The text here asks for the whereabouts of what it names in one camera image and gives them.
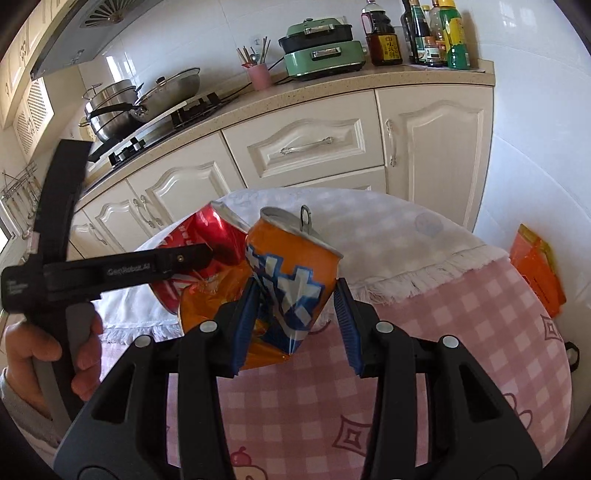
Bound black gas stove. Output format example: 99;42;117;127
88;91;232;167

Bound bundle of chopsticks and spoons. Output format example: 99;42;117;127
236;38;272;66

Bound steel steamer pot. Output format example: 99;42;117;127
79;79;144;143

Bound orange snack bag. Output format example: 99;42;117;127
510;224;568;319

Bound green electric cooker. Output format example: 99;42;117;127
278;17;365;83

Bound crushed orange soda can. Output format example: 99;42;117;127
179;206;345;370

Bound white fringed cloth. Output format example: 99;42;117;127
99;188;511;344

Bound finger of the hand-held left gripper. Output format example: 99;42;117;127
152;244;214;278

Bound green bottle with yellow cap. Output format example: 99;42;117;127
438;0;472;71

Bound cream kitchen base cabinets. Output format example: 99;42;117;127
65;85;495;259

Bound wall rack of hanging utensils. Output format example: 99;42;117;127
0;161;42;238

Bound dark soy sauce bottle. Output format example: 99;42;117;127
401;0;432;65

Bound small sauce jar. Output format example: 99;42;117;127
424;37;448;68

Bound person's left hand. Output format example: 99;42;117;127
4;316;105;411

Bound person's left forearm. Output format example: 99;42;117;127
0;369;63;462

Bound cream wall cabinets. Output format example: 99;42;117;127
0;0;63;160

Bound brown oil bottle yellow label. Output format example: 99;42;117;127
360;0;403;66

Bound crushed red soda can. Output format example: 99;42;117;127
148;200;252;317

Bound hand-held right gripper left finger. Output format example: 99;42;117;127
53;278;260;480

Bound clear bottle with yellow cap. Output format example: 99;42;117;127
429;0;446;40

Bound grey range hood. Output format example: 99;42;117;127
34;0;162;77

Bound beige stone countertop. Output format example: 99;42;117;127
78;62;497;195

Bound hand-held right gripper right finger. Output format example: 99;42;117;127
335;277;544;480

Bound pink checked tablecloth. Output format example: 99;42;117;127
99;258;573;480

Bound steel wok with glass lid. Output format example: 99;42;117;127
85;68;202;123

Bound pink utensil holder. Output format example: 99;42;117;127
248;63;272;92

